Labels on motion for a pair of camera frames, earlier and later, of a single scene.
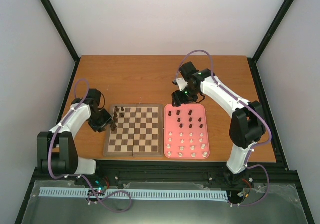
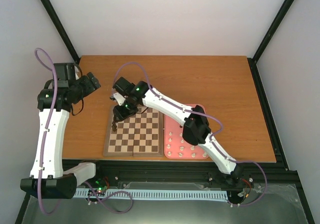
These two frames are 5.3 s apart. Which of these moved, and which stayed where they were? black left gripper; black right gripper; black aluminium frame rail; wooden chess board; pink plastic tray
Moved: black right gripper; black left gripper
Stayed: pink plastic tray; black aluminium frame rail; wooden chess board
